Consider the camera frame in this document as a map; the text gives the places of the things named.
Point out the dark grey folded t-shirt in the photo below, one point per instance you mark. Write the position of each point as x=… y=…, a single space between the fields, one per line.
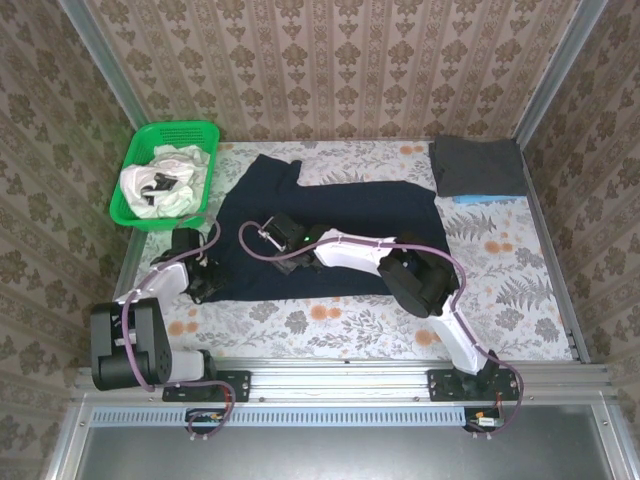
x=480 y=167

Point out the aluminium frame post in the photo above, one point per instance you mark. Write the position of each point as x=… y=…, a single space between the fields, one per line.
x=102 y=60
x=560 y=65

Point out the floral tablecloth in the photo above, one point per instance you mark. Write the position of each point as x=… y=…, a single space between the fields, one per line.
x=350 y=325

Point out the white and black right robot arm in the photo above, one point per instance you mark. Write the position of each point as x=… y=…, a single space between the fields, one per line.
x=350 y=255

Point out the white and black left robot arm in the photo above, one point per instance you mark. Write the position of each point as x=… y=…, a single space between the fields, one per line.
x=165 y=285

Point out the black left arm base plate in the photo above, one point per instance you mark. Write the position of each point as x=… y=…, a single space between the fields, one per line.
x=235 y=385

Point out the navy blue t-shirt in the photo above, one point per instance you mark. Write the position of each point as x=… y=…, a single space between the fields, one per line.
x=360 y=210

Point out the green plastic basket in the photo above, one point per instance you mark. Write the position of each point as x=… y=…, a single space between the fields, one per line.
x=129 y=214

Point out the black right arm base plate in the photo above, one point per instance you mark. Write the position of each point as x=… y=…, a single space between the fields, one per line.
x=442 y=385

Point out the grey metal panel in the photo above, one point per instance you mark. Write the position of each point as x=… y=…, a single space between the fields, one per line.
x=340 y=452

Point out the white crumpled t-shirt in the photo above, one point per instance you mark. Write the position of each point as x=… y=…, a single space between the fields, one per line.
x=175 y=200

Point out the light blue folded t-shirt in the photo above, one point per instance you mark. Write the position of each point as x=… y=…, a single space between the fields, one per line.
x=480 y=199

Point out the aluminium mounting rail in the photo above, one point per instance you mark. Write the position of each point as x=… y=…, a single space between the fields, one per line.
x=340 y=382

